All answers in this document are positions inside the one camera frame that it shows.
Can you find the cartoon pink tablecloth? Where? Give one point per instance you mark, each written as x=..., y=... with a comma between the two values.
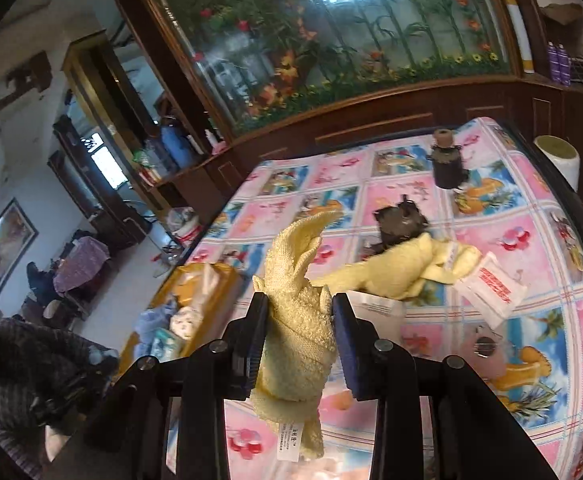
x=514, y=206

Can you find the yellow cardboard box tray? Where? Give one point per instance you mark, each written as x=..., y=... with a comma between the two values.
x=211, y=288

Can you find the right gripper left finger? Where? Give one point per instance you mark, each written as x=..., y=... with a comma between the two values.
x=246, y=337

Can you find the purple bottles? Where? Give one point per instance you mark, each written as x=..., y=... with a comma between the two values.
x=559, y=64

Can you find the blue terry towel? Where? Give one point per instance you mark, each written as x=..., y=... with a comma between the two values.
x=152, y=319

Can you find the yellow terry towel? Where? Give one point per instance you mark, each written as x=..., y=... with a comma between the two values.
x=402, y=271
x=300, y=347

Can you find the purple covered table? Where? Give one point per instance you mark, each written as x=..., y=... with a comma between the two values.
x=85, y=259

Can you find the teal tissue pack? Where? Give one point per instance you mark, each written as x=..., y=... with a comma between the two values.
x=166, y=346

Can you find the white plastic bucket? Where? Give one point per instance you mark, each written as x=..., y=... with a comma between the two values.
x=183, y=224

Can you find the white red text sachet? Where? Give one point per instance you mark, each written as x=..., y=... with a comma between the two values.
x=491, y=291

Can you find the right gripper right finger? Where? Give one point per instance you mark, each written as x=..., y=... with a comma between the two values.
x=355, y=339

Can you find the blue thermos flask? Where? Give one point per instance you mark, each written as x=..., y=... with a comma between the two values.
x=176, y=144

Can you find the person in plaid shirt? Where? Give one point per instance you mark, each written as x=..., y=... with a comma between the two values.
x=44, y=374

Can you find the framed wall painting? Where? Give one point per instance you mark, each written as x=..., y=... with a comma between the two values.
x=17, y=233

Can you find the white paper sachet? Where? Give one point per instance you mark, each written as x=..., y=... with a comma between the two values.
x=385, y=314

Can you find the black jar with cork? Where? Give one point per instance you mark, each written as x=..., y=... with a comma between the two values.
x=446, y=157

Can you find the avocado print tissue pack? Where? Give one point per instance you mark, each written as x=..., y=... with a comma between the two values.
x=185, y=322

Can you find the large decorated fish tank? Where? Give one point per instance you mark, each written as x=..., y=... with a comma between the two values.
x=266, y=60

